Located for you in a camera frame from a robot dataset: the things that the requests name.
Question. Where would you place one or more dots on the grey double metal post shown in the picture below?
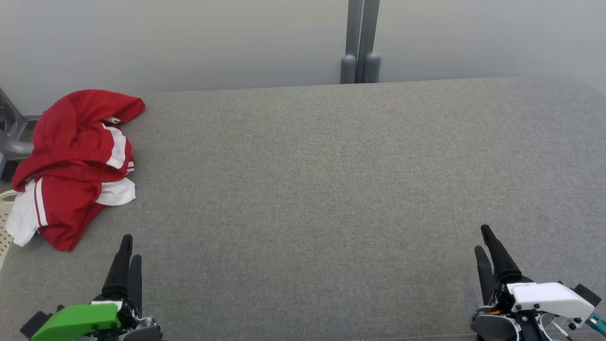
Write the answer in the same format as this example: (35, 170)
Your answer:
(360, 42)

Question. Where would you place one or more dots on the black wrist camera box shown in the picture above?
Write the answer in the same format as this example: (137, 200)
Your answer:
(35, 323)
(587, 294)

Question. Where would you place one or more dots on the cream perforated laundry basket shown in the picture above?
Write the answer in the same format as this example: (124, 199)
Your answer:
(4, 227)

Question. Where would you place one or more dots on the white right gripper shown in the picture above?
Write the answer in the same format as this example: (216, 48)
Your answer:
(549, 298)

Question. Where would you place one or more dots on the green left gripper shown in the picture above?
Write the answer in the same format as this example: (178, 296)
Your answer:
(75, 319)

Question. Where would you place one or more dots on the grey metal stand with caster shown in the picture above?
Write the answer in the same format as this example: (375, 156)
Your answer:
(12, 142)

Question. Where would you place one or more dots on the red basketball shorts white stripe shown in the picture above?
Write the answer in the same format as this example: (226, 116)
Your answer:
(71, 132)

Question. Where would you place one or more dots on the red white basketball jersey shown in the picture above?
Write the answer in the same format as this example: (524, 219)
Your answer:
(66, 213)

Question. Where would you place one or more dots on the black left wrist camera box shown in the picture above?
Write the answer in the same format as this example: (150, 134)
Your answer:
(35, 323)

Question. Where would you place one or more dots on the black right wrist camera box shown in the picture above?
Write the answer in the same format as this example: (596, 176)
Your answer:
(587, 294)

